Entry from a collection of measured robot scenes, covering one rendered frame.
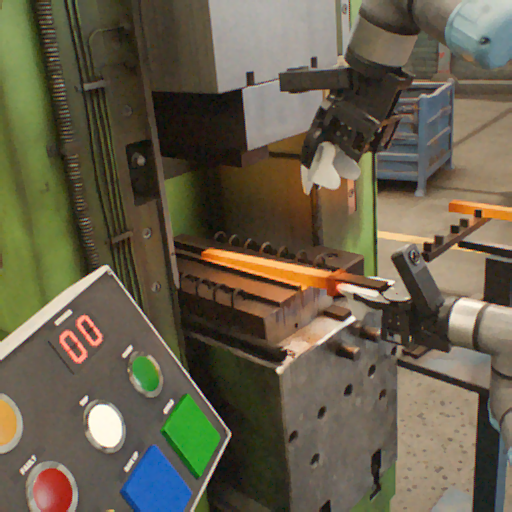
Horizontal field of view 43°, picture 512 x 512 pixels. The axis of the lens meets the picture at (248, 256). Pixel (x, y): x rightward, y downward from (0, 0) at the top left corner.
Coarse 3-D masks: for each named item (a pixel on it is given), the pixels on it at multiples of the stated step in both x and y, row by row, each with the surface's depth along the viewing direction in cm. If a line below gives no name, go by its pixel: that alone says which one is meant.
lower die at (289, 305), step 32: (192, 256) 135; (256, 256) 134; (192, 288) 125; (224, 288) 123; (256, 288) 120; (288, 288) 118; (320, 288) 122; (224, 320) 118; (256, 320) 112; (288, 320) 116
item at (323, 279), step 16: (208, 256) 133; (224, 256) 130; (240, 256) 129; (272, 272) 122; (288, 272) 119; (304, 272) 117; (320, 272) 116; (336, 272) 113; (336, 288) 112; (384, 288) 107
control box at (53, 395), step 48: (96, 288) 77; (48, 336) 68; (96, 336) 73; (144, 336) 80; (0, 384) 60; (48, 384) 65; (96, 384) 70; (192, 384) 83; (48, 432) 62; (144, 432) 73; (0, 480) 56; (96, 480) 64; (192, 480) 75
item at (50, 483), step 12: (48, 468) 60; (36, 480) 59; (48, 480) 59; (60, 480) 60; (36, 492) 58; (48, 492) 59; (60, 492) 60; (72, 492) 61; (36, 504) 57; (48, 504) 58; (60, 504) 59
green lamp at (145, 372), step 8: (136, 360) 77; (144, 360) 78; (136, 368) 76; (144, 368) 77; (152, 368) 78; (136, 376) 75; (144, 376) 76; (152, 376) 77; (144, 384) 76; (152, 384) 77
